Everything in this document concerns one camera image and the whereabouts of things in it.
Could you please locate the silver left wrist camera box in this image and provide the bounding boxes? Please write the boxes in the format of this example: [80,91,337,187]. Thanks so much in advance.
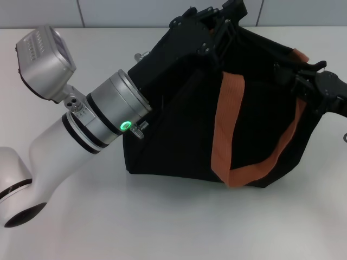
[15,24,77,105]

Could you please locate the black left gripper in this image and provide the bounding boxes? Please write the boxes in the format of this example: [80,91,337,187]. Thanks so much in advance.
[127,0,247,101]

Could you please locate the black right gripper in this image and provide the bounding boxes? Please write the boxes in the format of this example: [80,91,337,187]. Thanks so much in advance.
[273,62,347,118]

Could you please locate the black food bag orange handles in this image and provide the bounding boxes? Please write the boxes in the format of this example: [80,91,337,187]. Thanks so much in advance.
[123,0,329,188]

